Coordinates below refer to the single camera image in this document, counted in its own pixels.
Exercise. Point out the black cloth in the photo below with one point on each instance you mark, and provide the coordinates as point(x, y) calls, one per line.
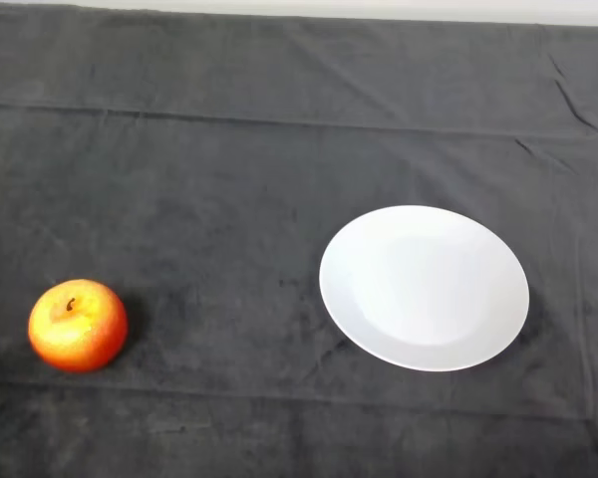
point(229, 199)

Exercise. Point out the red yellow apple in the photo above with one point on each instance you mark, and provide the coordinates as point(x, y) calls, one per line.
point(80, 333)

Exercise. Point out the white round plate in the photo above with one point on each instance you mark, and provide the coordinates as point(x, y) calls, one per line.
point(423, 294)

